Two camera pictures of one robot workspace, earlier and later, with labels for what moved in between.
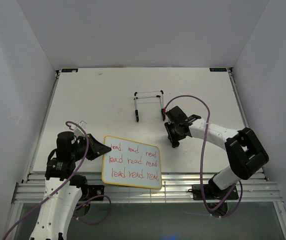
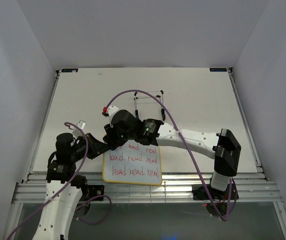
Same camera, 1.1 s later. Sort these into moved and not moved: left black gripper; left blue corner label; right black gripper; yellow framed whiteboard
Moved: right black gripper
Not moved: left black gripper; yellow framed whiteboard; left blue corner label
